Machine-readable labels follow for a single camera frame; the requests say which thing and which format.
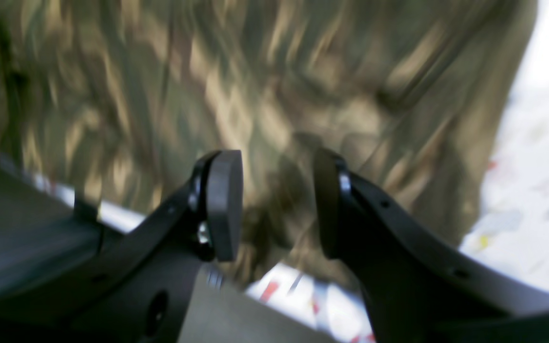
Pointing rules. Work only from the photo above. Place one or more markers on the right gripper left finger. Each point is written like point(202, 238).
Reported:
point(65, 277)

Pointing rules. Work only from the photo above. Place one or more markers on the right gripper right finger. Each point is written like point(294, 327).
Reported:
point(416, 288)

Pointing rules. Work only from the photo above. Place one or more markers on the camouflage T-shirt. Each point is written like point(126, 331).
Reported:
point(118, 98)

